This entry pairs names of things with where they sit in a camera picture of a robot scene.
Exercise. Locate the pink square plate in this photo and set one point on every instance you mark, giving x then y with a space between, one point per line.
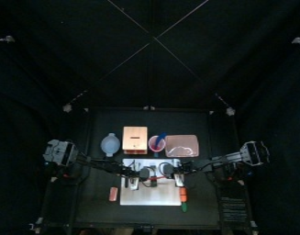
182 146

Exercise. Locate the blue utensil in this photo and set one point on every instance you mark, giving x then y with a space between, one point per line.
161 137

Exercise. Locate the red toy knife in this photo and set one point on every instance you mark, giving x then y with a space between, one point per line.
158 177

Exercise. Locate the white frame clamp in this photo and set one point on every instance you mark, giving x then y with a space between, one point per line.
298 40
7 39
230 111
148 107
67 107

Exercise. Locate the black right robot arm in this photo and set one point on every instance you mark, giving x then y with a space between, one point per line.
222 159

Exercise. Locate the orange toy carrot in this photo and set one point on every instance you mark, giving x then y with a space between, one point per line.
184 194

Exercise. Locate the printed paper label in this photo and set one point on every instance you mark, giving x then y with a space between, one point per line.
234 208

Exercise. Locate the pink cup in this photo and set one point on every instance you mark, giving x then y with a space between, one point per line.
153 147

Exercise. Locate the light blue bowl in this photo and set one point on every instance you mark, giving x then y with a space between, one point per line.
110 144

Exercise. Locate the pink toy salmon block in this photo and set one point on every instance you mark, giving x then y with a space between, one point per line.
113 194

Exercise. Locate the white cutting board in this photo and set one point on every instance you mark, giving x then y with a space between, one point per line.
157 197

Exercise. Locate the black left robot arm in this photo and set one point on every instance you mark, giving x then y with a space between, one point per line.
100 163

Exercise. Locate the dark green sushi roll piece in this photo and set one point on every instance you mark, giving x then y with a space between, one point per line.
153 183

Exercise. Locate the wooden box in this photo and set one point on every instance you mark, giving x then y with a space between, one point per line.
136 139

